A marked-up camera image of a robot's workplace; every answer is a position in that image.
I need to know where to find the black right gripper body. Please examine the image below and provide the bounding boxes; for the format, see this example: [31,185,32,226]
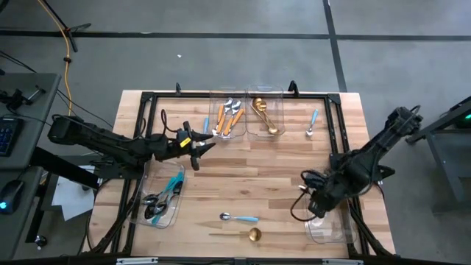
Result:
[308,183,345,219]

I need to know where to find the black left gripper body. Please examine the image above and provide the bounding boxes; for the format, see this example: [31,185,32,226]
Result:
[152,121,202,172]

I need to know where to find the blue-handled silverware piece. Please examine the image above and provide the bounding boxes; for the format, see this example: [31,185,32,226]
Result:
[150,191,174,225]
[141,171,184,207]
[161,180,185,207]
[200,116,210,145]
[144,176,181,220]

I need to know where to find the blue-handled silver spoon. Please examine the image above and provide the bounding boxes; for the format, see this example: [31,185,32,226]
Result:
[219,212,260,223]
[305,108,319,138]

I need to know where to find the clear plastic bin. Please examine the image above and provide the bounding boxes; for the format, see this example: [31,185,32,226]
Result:
[303,191,358,244]
[208,88,247,140]
[127,158,188,229]
[245,85,286,138]

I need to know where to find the silver aluminium extrusion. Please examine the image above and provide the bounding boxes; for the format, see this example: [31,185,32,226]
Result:
[321,258,364,265]
[116,257,160,265]

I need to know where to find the white papers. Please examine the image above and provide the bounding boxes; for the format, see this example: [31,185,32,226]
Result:
[51,164,97,222]

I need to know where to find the grey desk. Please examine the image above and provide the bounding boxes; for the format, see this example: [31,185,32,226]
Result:
[0,72,63,171]
[0,166,46,261]

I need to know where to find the grey equipment cart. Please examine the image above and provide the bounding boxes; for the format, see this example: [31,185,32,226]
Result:
[404,94,471,207]

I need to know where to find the black handheld device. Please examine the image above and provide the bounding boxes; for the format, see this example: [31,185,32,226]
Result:
[0,85,48,112]

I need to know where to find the black keyboard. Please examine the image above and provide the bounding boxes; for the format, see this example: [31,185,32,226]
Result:
[0,116,24,158]

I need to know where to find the black computer mouse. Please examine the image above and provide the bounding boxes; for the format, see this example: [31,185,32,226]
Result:
[0,179,25,216]

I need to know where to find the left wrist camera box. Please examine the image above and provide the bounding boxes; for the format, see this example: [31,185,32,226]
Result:
[173,127,192,149]

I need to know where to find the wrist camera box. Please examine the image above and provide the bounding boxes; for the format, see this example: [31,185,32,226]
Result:
[173,127,192,149]
[301,169,327,191]

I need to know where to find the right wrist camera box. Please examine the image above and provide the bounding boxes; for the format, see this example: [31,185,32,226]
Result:
[301,169,327,191]

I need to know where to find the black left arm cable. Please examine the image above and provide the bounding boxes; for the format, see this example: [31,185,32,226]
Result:
[160,108,182,134]

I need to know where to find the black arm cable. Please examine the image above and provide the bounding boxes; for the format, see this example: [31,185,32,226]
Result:
[290,185,319,223]
[160,108,182,134]

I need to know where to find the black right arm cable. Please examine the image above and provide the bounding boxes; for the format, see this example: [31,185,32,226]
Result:
[290,185,319,223]

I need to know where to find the black diagonal frame brace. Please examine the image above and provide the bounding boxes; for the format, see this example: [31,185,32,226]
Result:
[86,178,143,255]
[347,198,393,257]

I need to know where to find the black table frame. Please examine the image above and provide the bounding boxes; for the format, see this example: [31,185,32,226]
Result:
[123,90,365,258]

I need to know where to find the yellow cable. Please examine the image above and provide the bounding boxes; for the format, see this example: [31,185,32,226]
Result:
[36,0,74,118]

